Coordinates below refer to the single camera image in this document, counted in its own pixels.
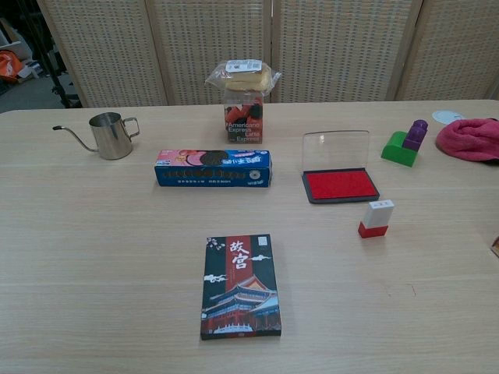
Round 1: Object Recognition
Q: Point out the black tripod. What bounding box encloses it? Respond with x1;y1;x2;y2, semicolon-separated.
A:
19;0;81;110

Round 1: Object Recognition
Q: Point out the wooden rattan folding screen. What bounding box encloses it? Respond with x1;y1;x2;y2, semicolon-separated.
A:
36;0;499;108

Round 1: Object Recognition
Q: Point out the Americano Express coffee box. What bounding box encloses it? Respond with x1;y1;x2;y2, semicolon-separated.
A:
223;90;265;144

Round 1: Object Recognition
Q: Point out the red white stamp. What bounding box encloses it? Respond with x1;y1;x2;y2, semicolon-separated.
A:
358;199;393;238

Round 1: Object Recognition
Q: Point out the steel gooseneck pitcher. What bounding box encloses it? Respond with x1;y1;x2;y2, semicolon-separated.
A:
52;111;140;161

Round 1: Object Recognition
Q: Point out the dark palace print box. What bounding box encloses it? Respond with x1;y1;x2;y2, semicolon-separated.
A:
200;233;284;341

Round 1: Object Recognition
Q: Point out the blue cookie box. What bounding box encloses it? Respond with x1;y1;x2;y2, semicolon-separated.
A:
154;149;273;190

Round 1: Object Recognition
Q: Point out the white round disc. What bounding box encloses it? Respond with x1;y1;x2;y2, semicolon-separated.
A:
431;110;469;125

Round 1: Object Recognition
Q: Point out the orange bag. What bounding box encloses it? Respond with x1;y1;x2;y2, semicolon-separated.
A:
0;49;22;83

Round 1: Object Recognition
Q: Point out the purple toy block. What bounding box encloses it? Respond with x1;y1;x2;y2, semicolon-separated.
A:
403;119;430;152

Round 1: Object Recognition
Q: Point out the pink towel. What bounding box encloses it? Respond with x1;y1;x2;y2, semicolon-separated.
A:
435;118;499;163

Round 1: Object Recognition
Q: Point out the green toy block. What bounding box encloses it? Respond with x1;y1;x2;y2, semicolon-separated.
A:
380;131;420;168

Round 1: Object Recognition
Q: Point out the bagged sliced cake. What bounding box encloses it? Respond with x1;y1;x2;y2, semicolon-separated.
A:
204;58;282;95

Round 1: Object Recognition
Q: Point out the red ink pad clear lid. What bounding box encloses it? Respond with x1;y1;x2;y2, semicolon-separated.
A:
300;129;381;205

